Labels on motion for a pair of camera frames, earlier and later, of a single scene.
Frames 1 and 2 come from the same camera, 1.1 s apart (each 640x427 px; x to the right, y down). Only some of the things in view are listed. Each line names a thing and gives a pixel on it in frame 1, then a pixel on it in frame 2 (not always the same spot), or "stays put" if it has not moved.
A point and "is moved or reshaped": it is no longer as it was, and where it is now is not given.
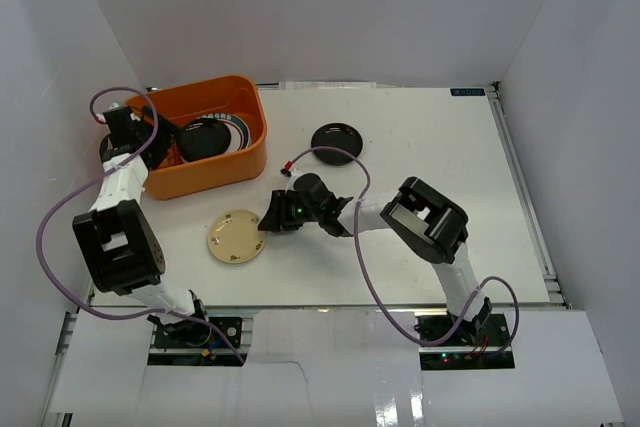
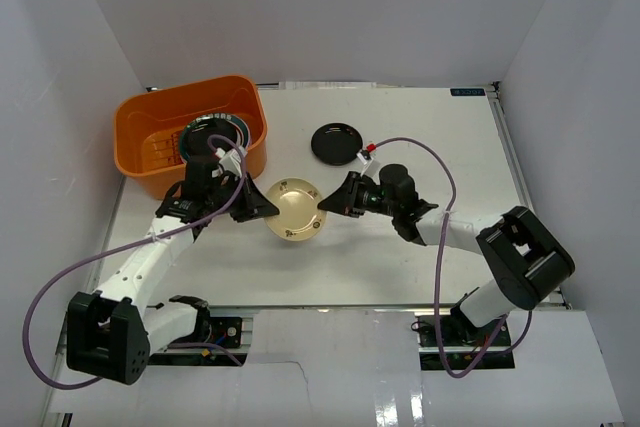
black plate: (337, 135) stays put
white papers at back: (325, 84) stays put
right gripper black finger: (279, 215) → (342, 200)
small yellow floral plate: (234, 236) is moved or reshaped
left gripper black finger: (153, 155) → (252, 204)
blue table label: (467, 91) stays put
